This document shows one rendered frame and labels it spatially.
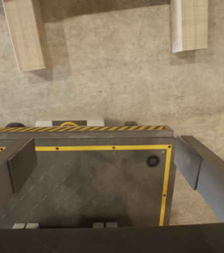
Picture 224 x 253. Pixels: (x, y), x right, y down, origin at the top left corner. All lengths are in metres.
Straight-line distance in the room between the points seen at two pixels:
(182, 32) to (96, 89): 0.39
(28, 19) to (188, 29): 0.56
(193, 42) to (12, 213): 0.86
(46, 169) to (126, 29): 0.60
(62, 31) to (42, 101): 0.30
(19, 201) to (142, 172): 0.39
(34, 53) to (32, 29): 0.08
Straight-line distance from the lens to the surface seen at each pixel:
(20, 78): 0.88
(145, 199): 0.63
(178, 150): 0.16
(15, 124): 0.81
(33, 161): 0.17
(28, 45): 0.76
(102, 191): 0.60
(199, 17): 0.79
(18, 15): 0.78
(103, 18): 0.82
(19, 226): 0.73
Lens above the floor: 0.80
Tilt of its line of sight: 73 degrees down
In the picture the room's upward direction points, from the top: 174 degrees clockwise
